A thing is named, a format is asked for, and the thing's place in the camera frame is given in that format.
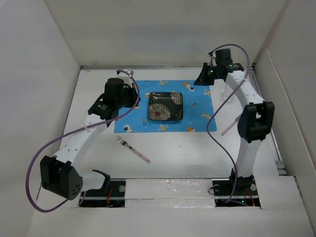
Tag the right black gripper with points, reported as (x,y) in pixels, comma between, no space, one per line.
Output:
(203,80)

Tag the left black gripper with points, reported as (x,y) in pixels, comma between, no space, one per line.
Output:
(134,96)

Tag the black floral square plate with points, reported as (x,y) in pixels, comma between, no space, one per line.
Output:
(166,106)

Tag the blue space-print cloth placemat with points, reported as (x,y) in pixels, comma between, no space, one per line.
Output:
(198,109)

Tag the pink-handled metal fork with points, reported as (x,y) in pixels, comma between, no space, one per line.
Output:
(125,144)

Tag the pink-handled metal knife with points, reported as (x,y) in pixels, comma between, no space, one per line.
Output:
(231,125)

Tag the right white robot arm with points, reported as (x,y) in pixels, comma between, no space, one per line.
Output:
(255,121)

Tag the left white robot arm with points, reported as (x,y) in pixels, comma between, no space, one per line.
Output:
(60,172)

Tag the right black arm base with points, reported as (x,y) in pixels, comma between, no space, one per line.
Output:
(246,195)

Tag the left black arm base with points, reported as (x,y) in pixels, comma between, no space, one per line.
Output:
(111,197)

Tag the clear plastic cup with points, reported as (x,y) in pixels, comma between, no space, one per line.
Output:
(227,92)

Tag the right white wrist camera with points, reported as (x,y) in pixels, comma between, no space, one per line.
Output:
(213,61)

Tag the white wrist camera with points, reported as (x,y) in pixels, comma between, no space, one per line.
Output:
(213,61)
(129,73)

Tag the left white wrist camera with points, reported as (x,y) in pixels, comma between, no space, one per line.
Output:
(129,73)

